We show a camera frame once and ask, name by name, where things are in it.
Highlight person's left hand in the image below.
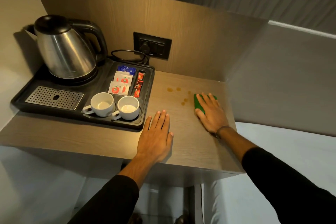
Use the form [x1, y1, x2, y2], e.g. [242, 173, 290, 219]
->
[136, 110, 174, 164]

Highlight person's right hand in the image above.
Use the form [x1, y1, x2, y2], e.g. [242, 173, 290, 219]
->
[194, 93, 230, 135]

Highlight green scrub sponge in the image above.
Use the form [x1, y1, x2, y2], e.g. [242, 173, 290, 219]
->
[193, 94, 218, 115]

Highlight person's right forearm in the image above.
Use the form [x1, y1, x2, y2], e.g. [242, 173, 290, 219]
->
[216, 126, 336, 224]

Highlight person's left forearm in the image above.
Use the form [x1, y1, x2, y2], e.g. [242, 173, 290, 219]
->
[68, 153, 158, 224]

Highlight white ceramic cup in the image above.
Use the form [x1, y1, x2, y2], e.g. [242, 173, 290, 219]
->
[82, 92, 116, 118]
[111, 95, 140, 121]

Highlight brown spill drops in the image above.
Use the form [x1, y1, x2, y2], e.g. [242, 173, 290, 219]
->
[167, 87, 194, 106]

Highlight white tea bag packet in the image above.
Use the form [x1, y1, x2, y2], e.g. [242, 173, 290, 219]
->
[108, 81, 131, 96]
[113, 72, 133, 85]

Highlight blue sachet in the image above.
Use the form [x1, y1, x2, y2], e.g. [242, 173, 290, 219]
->
[117, 65, 137, 76]

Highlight black plastic tray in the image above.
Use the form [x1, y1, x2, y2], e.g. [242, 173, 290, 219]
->
[11, 57, 155, 130]

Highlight black power plug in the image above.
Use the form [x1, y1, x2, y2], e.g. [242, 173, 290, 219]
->
[139, 41, 152, 55]

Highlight white bed sheet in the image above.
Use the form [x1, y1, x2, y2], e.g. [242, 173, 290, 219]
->
[202, 121, 336, 224]

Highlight person's left shoe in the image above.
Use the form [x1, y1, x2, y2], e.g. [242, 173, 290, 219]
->
[128, 213, 143, 224]

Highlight perforated metal drip grate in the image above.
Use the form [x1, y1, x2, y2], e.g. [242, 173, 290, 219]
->
[25, 86, 85, 111]

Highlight steel electric kettle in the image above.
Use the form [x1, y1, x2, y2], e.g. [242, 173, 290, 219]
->
[33, 14, 108, 80]

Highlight black wall socket plate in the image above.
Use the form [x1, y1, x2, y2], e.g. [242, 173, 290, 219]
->
[133, 31, 173, 60]

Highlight black power cable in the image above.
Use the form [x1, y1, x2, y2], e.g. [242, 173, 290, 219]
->
[110, 49, 150, 66]

